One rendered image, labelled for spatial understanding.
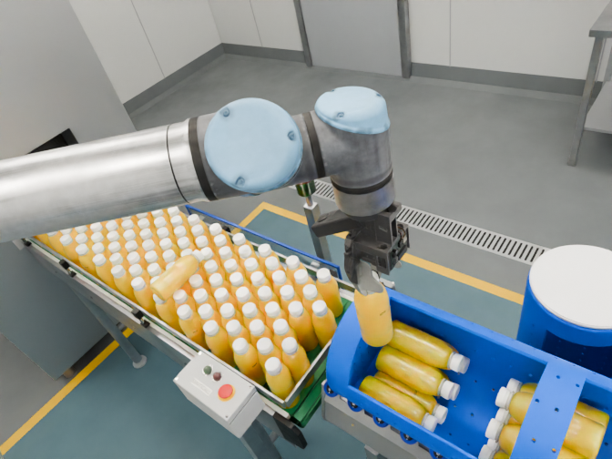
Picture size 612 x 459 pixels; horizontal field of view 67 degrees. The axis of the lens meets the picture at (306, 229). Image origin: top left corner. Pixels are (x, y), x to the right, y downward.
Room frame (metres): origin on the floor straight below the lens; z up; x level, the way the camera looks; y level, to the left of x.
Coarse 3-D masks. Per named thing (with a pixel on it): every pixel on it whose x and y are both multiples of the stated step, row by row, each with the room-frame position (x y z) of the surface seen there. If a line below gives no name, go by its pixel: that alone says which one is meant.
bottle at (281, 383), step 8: (280, 368) 0.66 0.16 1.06; (288, 368) 0.68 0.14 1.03; (272, 376) 0.65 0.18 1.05; (280, 376) 0.65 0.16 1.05; (288, 376) 0.65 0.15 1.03; (272, 384) 0.64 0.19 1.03; (280, 384) 0.64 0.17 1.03; (288, 384) 0.64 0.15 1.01; (272, 392) 0.65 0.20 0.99; (280, 392) 0.64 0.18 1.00; (288, 392) 0.64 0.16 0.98; (296, 400) 0.64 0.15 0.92; (288, 408) 0.64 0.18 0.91
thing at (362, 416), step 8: (328, 400) 0.62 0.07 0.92; (336, 400) 0.61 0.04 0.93; (344, 408) 0.58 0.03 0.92; (352, 416) 0.56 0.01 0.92; (360, 416) 0.55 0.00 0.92; (368, 416) 0.54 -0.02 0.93; (368, 424) 0.53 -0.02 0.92; (376, 432) 0.51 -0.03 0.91; (384, 432) 0.50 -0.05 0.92; (392, 432) 0.49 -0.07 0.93; (392, 440) 0.48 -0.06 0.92; (400, 440) 0.47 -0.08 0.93; (408, 448) 0.45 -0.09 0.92; (416, 448) 0.44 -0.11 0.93; (424, 448) 0.43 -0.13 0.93; (416, 456) 0.43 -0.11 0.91; (424, 456) 0.42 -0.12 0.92
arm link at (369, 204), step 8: (392, 184) 0.51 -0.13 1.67; (336, 192) 0.52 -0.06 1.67; (376, 192) 0.49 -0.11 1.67; (384, 192) 0.50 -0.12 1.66; (392, 192) 0.51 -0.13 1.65; (336, 200) 0.53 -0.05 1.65; (344, 200) 0.51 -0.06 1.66; (352, 200) 0.50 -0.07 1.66; (360, 200) 0.49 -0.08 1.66; (368, 200) 0.49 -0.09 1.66; (376, 200) 0.49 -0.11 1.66; (384, 200) 0.49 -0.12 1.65; (392, 200) 0.50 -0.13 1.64; (344, 208) 0.51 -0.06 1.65; (352, 208) 0.50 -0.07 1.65; (360, 208) 0.49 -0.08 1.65; (368, 208) 0.49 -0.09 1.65; (376, 208) 0.49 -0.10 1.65; (384, 208) 0.49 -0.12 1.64; (360, 216) 0.49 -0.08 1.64
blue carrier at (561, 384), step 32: (352, 320) 0.62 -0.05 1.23; (416, 320) 0.69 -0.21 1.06; (448, 320) 0.56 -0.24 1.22; (352, 352) 0.56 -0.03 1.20; (480, 352) 0.56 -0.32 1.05; (512, 352) 0.52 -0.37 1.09; (544, 352) 0.45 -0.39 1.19; (352, 384) 0.61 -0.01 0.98; (480, 384) 0.52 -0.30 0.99; (544, 384) 0.37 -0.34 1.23; (576, 384) 0.36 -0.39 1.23; (608, 384) 0.35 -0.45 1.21; (384, 416) 0.45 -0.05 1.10; (448, 416) 0.48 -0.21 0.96; (480, 416) 0.46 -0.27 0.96; (544, 416) 0.32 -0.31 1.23; (448, 448) 0.35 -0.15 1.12; (480, 448) 0.39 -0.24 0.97; (544, 448) 0.28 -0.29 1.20; (608, 448) 0.31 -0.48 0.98
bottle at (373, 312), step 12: (384, 288) 0.55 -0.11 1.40; (360, 300) 0.54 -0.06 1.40; (372, 300) 0.53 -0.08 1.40; (384, 300) 0.53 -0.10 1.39; (360, 312) 0.53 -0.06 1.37; (372, 312) 0.52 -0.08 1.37; (384, 312) 0.52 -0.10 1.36; (360, 324) 0.54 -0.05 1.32; (372, 324) 0.52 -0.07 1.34; (384, 324) 0.52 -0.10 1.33; (372, 336) 0.52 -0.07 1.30; (384, 336) 0.52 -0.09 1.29
